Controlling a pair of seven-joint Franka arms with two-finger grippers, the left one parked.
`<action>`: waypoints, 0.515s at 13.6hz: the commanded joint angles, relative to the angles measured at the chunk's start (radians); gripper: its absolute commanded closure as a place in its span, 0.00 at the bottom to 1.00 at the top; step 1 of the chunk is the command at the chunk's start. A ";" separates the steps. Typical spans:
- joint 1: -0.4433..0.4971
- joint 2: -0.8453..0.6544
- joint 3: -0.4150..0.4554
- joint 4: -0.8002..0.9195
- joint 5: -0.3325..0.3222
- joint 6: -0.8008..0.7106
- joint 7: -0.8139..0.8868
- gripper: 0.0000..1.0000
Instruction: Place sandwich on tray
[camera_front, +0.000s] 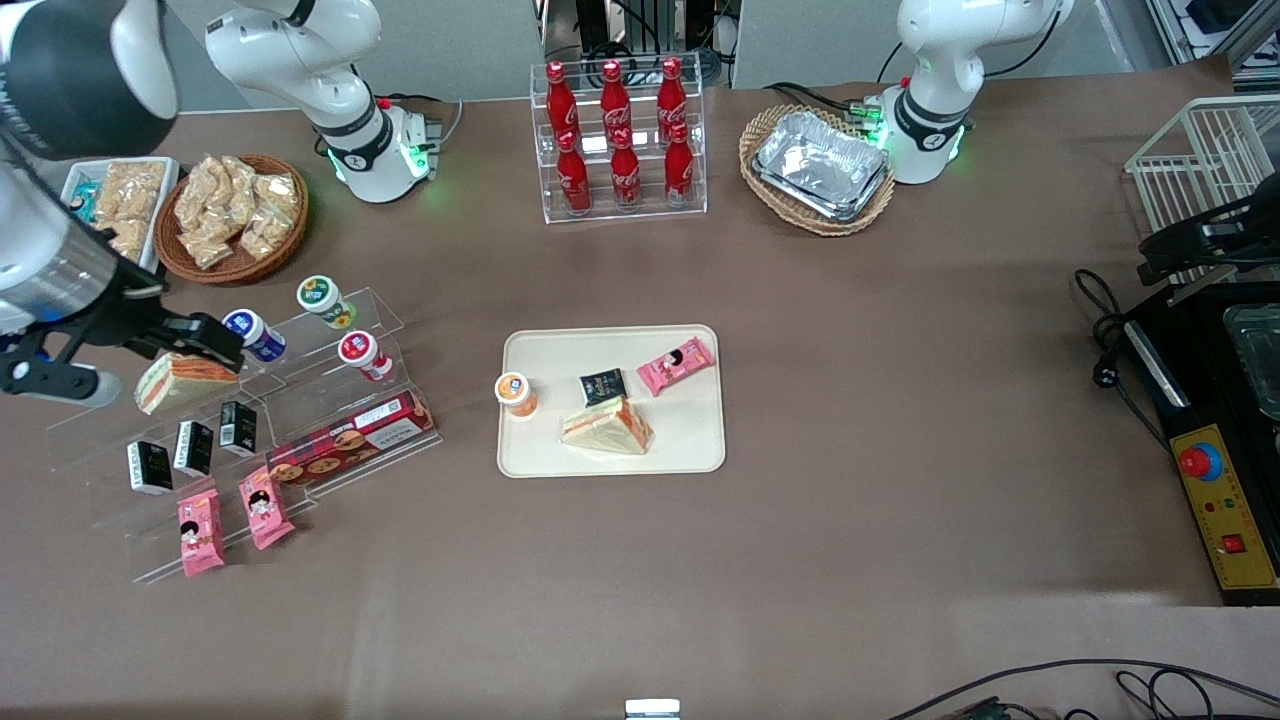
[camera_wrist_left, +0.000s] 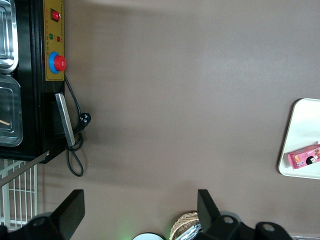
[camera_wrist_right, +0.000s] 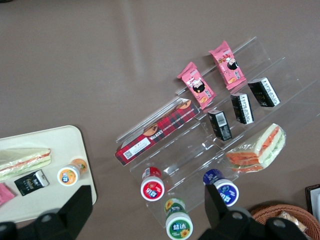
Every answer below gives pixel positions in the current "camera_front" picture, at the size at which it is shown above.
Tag white rectangular dish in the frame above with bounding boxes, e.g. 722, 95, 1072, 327
61, 157, 182, 275

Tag stack of foil trays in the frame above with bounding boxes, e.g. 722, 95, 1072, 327
751, 110, 891, 222

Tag looped black cable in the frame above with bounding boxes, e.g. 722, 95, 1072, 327
1114, 668, 1280, 720

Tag tan cracker pack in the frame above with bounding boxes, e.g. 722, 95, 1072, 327
96, 161, 167, 222
104, 218, 152, 264

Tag small black box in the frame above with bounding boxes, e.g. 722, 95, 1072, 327
127, 441, 174, 496
173, 421, 215, 477
219, 401, 259, 457

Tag green cap yogurt bottle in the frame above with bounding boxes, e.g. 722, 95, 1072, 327
297, 275, 358, 331

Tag clear plastic container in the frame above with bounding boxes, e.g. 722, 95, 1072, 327
1222, 304, 1280, 422

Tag triangle sandwich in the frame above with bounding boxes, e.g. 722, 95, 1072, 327
135, 350, 243, 416
559, 395, 657, 458

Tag long black cable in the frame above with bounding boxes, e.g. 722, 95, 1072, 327
888, 657, 1280, 720

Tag cream serving tray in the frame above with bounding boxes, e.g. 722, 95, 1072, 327
497, 324, 727, 479

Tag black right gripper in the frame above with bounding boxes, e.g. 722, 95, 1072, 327
75, 262, 245, 370

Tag black sealing machine yellow panel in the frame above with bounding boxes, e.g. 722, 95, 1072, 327
1120, 283, 1280, 607

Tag aluminium frame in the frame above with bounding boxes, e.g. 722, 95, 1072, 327
1145, 0, 1280, 83

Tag grey arm base cable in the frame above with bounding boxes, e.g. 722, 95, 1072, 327
385, 93, 467, 153

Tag clear acrylic bottle rack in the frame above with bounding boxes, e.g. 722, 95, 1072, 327
529, 57, 708, 225

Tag black power cable with plug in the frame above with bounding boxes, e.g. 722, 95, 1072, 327
1074, 268, 1177, 447

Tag red cola bottle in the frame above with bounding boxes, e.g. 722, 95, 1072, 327
556, 130, 593, 215
664, 123, 696, 207
610, 128, 643, 210
600, 60, 633, 136
545, 62, 580, 137
657, 57, 689, 131

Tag black snack packet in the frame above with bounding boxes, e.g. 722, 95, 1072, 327
580, 368, 630, 409

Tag white wire basket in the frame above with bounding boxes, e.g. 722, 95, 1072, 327
1124, 96, 1280, 293

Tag red emergency stop button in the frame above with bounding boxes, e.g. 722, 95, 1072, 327
1178, 440, 1225, 482

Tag black background equipment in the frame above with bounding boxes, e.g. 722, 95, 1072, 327
538, 0, 743, 89

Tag clear acrylic tiered shelf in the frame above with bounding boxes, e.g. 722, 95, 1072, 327
44, 288, 443, 585

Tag pink snack bar pack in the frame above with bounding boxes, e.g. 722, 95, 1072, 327
177, 490, 226, 579
238, 467, 296, 551
637, 337, 718, 398

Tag black arm base cables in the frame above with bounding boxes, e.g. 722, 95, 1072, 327
764, 80, 889, 127

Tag orange yogurt bottle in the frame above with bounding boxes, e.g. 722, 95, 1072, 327
495, 372, 539, 419

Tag blue cap yogurt bottle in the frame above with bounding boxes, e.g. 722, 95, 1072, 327
222, 309, 288, 363

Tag clear bag of puffed snacks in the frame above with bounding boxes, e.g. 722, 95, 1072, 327
255, 173, 301, 217
240, 205, 297, 261
222, 155, 264, 216
175, 160, 227, 231
180, 226, 237, 271

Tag red plaid cookie box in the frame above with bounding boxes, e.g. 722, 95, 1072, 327
267, 391, 437, 487

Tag round brown wicker basket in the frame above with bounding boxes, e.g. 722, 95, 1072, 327
154, 154, 310, 287

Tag oval tan wicker basket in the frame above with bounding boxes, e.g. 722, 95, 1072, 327
739, 104, 897, 237

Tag red cap yogurt bottle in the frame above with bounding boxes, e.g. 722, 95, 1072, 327
337, 330, 394, 383

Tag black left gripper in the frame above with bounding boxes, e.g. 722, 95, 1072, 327
1137, 175, 1280, 287

